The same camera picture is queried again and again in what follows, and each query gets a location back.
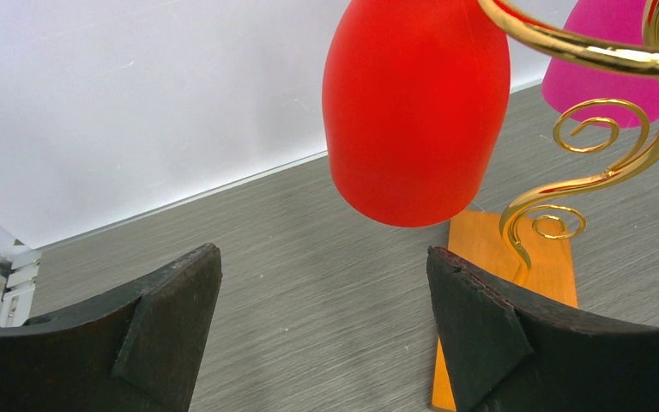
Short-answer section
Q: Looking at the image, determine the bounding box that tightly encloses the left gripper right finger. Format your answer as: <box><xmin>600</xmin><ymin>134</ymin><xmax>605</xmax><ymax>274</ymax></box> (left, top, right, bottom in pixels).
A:
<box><xmin>426</xmin><ymin>247</ymin><xmax>659</xmax><ymax>411</ymax></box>

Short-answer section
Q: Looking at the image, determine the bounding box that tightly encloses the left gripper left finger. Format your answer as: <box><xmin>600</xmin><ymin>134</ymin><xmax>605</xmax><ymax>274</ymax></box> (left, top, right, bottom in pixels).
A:
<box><xmin>0</xmin><ymin>244</ymin><xmax>222</xmax><ymax>411</ymax></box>

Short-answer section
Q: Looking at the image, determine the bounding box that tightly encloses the red plastic wine glass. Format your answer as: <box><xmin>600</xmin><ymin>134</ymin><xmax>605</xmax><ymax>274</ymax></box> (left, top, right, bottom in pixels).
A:
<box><xmin>322</xmin><ymin>0</ymin><xmax>511</xmax><ymax>227</ymax></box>

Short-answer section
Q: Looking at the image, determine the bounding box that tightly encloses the pink plastic wine glass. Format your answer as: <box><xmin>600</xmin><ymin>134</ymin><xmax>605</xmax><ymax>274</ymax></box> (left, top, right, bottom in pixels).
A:
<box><xmin>541</xmin><ymin>0</ymin><xmax>659</xmax><ymax>130</ymax></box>

